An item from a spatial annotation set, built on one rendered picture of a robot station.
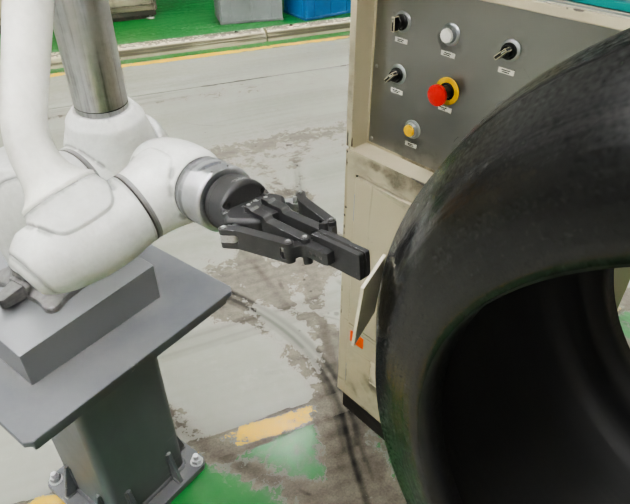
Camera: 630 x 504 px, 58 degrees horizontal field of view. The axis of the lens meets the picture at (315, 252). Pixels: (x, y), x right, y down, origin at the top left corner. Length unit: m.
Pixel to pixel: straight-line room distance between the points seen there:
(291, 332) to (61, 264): 1.42
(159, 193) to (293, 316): 1.43
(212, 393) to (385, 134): 1.06
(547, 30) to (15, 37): 0.75
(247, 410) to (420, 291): 1.54
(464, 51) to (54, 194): 0.71
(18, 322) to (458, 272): 0.98
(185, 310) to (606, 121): 1.06
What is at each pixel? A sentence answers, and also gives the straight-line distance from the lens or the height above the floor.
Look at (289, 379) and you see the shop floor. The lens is 1.93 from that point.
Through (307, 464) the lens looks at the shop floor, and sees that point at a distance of 1.74.
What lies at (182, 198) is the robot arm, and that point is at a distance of 0.74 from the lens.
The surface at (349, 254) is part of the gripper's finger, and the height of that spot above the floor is 1.13.
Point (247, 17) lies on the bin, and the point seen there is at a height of 0.05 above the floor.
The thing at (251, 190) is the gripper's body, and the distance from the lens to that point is 0.70.
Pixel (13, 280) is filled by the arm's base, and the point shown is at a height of 0.78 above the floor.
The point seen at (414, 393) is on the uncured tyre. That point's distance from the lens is 0.39.
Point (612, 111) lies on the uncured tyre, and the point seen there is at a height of 1.38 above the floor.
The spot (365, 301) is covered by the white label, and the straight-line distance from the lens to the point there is 0.40.
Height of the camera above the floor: 1.47
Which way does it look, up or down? 37 degrees down
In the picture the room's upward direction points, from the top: straight up
